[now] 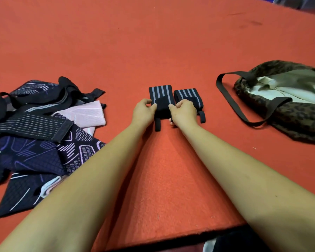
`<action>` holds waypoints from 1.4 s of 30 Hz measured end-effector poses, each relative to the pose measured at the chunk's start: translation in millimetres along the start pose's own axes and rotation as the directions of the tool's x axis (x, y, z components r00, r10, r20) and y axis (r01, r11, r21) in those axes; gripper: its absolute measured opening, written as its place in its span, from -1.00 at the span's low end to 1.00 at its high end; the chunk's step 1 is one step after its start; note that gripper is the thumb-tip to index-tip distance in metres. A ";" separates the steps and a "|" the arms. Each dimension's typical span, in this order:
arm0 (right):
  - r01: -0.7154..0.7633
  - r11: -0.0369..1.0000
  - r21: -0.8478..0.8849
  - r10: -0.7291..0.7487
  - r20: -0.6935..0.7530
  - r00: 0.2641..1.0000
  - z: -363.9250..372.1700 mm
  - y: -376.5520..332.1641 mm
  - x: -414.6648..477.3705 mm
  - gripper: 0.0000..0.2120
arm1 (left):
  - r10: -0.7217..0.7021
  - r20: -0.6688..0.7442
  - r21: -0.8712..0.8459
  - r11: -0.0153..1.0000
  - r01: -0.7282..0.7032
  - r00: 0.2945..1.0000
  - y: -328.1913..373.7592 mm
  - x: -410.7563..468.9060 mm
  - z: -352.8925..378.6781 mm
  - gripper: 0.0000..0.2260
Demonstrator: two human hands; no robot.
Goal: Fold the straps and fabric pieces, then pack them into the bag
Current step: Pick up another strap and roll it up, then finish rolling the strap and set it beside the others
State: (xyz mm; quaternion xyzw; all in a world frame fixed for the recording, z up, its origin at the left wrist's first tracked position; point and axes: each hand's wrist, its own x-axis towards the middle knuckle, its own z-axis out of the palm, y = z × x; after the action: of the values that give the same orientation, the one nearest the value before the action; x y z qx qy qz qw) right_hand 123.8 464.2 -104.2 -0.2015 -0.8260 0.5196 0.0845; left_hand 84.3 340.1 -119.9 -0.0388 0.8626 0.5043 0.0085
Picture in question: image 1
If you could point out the person's left hand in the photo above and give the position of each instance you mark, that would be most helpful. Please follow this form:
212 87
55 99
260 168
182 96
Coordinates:
141 114

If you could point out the leopard print bag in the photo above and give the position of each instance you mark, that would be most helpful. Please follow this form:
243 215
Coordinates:
291 102

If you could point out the person's right hand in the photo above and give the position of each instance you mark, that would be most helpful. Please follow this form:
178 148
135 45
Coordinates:
185 114

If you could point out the black grey-striped wrist wrap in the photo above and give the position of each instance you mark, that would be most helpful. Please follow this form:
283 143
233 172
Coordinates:
190 95
162 98

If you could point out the person's right thumb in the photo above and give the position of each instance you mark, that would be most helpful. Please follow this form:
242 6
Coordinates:
172 107

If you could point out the pink elastic support wrap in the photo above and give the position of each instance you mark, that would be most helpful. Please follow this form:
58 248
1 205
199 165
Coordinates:
86 115

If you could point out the orange felt table cover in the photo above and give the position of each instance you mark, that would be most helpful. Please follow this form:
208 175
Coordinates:
157 44

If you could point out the grey blue background objects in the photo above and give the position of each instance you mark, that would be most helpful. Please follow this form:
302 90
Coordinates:
299 2

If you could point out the black line-patterned support sleeve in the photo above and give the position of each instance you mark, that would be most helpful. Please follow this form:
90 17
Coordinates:
39 89

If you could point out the purple patterned support sleeve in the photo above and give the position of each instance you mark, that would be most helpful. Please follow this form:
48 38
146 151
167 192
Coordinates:
36 154

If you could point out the person's right forearm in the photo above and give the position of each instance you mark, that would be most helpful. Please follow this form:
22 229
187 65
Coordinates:
241 181

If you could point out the black thin-striped elastic wrap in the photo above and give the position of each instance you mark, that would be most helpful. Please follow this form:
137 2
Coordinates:
28 125

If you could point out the person's dark clothing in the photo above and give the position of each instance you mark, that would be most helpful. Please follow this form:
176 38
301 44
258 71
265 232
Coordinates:
236 240

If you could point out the person's left forearm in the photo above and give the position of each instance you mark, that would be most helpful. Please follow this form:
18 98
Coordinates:
89 181

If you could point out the person's left thumb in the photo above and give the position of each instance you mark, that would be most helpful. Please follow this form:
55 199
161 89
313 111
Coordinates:
153 107

